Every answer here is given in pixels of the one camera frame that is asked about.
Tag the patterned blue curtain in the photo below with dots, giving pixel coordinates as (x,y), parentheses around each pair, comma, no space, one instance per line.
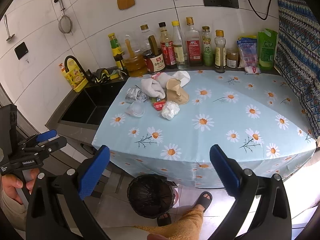
(298,55)

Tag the small glass jar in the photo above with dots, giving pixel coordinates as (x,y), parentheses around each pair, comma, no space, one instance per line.
(232,56)

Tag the black yellow sponge cloth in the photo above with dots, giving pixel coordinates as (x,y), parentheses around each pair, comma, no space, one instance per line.
(102,76)

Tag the white cloth towel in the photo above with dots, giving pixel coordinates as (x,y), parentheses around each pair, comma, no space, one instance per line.
(152,88)

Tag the black sink basin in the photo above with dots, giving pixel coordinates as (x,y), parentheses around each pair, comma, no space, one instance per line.
(91,105)

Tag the black kitchen faucet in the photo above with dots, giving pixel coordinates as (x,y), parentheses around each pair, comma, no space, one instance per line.
(86,74)

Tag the green seasoning bag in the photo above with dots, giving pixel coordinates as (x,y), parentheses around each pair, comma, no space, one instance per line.
(266,48)

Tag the clear tall bottle gold cap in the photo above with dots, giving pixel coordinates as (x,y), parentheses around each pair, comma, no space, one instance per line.
(146,33)

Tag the yellow detergent refill bag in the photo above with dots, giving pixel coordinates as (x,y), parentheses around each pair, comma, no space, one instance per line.
(74,77)

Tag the red white snack packet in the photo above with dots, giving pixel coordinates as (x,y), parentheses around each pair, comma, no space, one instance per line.
(159,76)

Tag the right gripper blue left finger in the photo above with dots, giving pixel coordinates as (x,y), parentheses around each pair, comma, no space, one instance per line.
(90,171)

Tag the person's left hand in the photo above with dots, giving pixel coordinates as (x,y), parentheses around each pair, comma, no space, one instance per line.
(10,183)

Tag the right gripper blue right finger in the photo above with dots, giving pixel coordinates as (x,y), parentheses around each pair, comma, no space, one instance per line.
(227,170)

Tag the black slipper left foot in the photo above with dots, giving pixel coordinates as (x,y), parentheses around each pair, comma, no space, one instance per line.
(164,220)

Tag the small black wall switch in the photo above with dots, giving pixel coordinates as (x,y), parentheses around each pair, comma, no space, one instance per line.
(21,50)

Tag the white tissue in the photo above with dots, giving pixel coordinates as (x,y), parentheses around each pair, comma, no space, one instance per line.
(170,110)

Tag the red green snack wrapper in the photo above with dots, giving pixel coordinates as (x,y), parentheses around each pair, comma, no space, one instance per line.
(158,103)

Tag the metal mesh strainer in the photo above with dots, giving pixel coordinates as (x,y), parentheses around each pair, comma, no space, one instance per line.
(65,23)

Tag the clear plastic cup lid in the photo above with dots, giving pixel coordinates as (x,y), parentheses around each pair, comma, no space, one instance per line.
(136,109)

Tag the small yellow cap bottle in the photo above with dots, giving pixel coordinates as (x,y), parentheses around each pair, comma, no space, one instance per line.
(220,51)

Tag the red label liquor bottle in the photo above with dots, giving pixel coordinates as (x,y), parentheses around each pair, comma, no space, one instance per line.
(193,42)

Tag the black slipper foot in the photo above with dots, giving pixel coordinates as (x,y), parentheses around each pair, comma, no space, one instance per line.
(203,201)
(164,220)

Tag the brown paper bag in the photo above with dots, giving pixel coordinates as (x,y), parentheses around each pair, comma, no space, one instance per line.
(176,93)

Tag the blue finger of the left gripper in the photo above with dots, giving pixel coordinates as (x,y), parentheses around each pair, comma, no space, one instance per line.
(46,135)

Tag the large cooking oil jug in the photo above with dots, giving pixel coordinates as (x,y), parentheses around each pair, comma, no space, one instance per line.
(133,58)

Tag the green yellow label bottle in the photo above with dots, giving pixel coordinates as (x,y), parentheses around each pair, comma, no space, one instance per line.
(116,51)

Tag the dark soy sauce jug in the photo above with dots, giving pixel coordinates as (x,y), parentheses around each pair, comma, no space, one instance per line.
(153,56)

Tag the black slipper right foot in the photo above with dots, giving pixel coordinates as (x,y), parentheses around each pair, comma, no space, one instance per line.
(203,201)

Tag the daisy print blue tablecloth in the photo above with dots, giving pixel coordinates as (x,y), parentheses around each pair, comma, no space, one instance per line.
(255,119)

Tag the green label oil bottle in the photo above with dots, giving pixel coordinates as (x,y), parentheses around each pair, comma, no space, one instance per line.
(207,47)

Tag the red label sauce bottle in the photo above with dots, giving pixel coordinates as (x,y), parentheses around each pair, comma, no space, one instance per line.
(167,47)

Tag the hanging metal utensil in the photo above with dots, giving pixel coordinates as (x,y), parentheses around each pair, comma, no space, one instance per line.
(10,36)

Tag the clear vinegar bottle yellow cap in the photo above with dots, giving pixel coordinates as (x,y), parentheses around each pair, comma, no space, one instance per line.
(179,48)

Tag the black trash bin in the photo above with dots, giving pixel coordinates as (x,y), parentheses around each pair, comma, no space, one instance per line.
(151,195)

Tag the silver foil wrapper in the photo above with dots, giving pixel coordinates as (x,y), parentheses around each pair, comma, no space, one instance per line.
(135,94)

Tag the blue white plastic bag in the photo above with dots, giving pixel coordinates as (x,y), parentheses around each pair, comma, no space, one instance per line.
(247,47)

